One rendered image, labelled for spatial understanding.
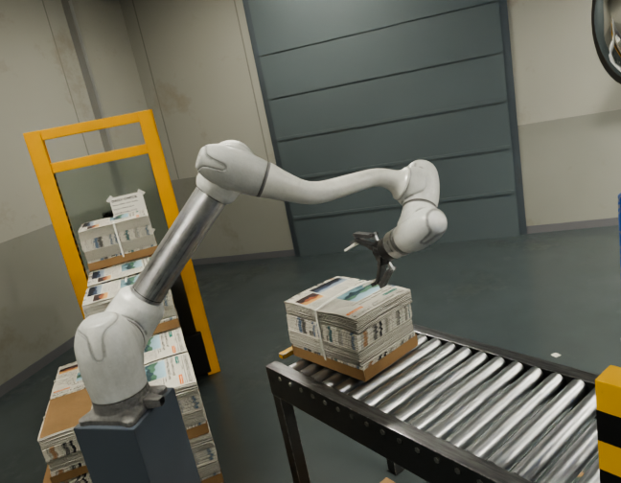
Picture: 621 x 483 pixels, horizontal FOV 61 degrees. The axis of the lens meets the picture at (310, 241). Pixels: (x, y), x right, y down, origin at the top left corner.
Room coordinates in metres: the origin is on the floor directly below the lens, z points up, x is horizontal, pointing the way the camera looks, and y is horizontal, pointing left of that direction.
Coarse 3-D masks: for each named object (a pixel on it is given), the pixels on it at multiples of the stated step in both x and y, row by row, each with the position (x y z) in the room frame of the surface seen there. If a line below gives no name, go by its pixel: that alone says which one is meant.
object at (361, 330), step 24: (384, 288) 1.77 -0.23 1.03; (336, 312) 1.63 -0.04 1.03; (360, 312) 1.59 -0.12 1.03; (384, 312) 1.64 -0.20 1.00; (408, 312) 1.73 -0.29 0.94; (336, 336) 1.64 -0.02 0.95; (360, 336) 1.56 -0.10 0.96; (384, 336) 1.64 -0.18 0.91; (408, 336) 1.71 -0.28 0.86; (336, 360) 1.65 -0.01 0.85; (360, 360) 1.56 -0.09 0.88
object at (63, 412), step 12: (72, 396) 2.29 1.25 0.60; (84, 396) 2.26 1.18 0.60; (48, 408) 2.21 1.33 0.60; (60, 408) 2.19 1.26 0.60; (72, 408) 2.17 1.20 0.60; (84, 408) 2.14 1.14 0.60; (48, 420) 2.10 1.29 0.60; (60, 420) 2.08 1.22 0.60; (72, 420) 2.06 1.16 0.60; (48, 432) 2.00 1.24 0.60
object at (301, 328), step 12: (336, 276) 2.02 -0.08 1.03; (312, 288) 1.91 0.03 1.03; (324, 288) 1.89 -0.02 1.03; (336, 288) 1.86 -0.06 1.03; (288, 300) 1.84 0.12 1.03; (300, 300) 1.81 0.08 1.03; (312, 300) 1.79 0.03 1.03; (324, 300) 1.78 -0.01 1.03; (288, 312) 1.83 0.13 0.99; (300, 312) 1.78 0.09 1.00; (288, 324) 1.84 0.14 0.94; (300, 324) 1.79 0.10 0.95; (312, 324) 1.73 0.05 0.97; (300, 336) 1.79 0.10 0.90; (312, 336) 1.73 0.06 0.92; (312, 348) 1.74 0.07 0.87
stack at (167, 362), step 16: (160, 336) 2.24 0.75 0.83; (176, 336) 2.20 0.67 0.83; (144, 352) 2.11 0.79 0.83; (160, 352) 2.07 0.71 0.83; (176, 352) 2.04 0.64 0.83; (160, 368) 1.91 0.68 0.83; (176, 368) 1.89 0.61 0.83; (192, 368) 1.86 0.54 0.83; (160, 384) 1.78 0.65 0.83; (176, 384) 1.75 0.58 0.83; (192, 384) 1.75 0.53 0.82; (192, 400) 1.75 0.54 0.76; (192, 416) 1.75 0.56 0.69; (192, 448) 1.74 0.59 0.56; (208, 448) 1.76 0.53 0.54; (208, 464) 1.75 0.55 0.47
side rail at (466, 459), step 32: (288, 384) 1.69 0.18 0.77; (320, 384) 1.60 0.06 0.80; (320, 416) 1.57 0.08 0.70; (352, 416) 1.42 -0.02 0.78; (384, 416) 1.36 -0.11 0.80; (384, 448) 1.33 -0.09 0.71; (416, 448) 1.21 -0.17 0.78; (448, 448) 1.16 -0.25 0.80; (448, 480) 1.14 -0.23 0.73; (480, 480) 1.06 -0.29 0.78; (512, 480) 1.02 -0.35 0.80
